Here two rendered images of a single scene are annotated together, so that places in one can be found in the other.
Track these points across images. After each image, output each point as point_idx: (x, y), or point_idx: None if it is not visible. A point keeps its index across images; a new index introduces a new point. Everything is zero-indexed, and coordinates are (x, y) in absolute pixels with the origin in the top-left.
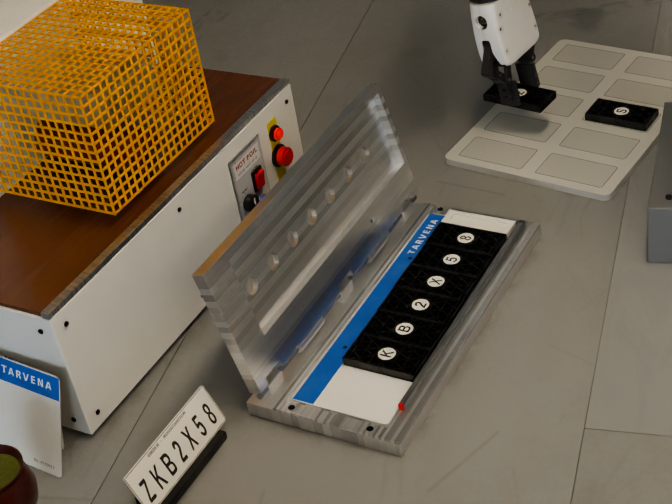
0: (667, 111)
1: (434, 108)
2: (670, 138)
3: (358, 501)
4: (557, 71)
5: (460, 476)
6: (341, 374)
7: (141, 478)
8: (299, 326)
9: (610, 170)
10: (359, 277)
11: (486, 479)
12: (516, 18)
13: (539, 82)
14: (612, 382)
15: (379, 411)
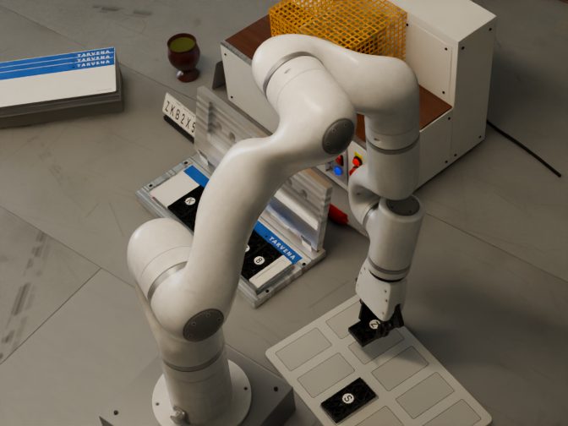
0: (280, 382)
1: (443, 308)
2: (248, 367)
3: (122, 178)
4: (440, 394)
5: (109, 215)
6: (194, 185)
7: (169, 101)
8: None
9: (289, 366)
10: (265, 211)
11: (101, 223)
12: (372, 287)
13: (376, 337)
14: (120, 290)
15: (160, 192)
